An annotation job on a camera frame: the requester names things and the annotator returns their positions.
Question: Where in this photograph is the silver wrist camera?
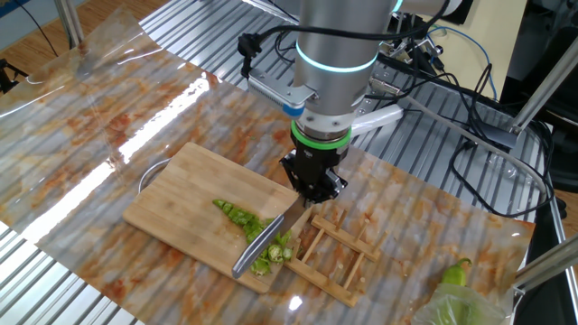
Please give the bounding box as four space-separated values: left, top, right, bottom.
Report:
247 67 318 119

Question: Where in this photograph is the wooden cutting board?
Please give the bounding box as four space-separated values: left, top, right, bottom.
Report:
122 142 316 295

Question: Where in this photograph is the silver tripod leg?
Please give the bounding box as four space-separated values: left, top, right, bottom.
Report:
53 0 86 49

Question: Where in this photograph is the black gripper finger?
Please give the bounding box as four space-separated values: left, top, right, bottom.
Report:
311 170 349 205
278 155 306 196

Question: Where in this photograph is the aluminium frame pole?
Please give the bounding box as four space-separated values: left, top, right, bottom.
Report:
480 35 578 149
512 234 578 294

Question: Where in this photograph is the black cable loop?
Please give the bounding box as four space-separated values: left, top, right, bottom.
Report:
378 53 556 220

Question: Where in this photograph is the green pepper inside bag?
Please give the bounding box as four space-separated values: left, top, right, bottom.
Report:
431 292 473 325

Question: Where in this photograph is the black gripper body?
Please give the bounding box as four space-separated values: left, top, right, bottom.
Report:
291 144 351 193

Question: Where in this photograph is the black camera cable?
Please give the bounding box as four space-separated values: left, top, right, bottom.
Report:
237 0 452 80

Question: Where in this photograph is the wooden peg rack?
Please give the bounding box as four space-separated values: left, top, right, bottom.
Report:
284 202 388 309

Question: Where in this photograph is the metal clamp stand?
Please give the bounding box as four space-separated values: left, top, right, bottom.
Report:
387 13 448 73

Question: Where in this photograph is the marbled plastic table sheet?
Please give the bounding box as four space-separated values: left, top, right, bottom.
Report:
0 6 536 325

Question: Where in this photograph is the grey cable hose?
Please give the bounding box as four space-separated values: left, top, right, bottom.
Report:
368 77 551 196

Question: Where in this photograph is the white plastic bag roll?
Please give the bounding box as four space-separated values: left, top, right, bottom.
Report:
350 104 405 137

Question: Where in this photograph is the blue cable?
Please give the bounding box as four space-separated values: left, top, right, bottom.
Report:
426 24 498 101

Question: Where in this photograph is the beige panel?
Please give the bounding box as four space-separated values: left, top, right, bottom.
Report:
419 0 528 101

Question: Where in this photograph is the black tripod part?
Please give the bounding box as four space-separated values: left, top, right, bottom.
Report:
0 58 29 95

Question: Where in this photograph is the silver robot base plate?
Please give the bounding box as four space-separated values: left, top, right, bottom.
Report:
356 62 403 114

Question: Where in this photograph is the steel kitchen knife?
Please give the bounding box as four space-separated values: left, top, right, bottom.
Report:
231 193 317 280

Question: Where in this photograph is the black monitor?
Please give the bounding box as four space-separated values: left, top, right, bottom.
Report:
451 0 475 26

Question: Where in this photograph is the green pepper with curled stem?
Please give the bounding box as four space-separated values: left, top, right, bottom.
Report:
440 256 473 288

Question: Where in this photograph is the clear plastic bag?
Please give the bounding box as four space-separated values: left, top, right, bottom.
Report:
410 283 509 325

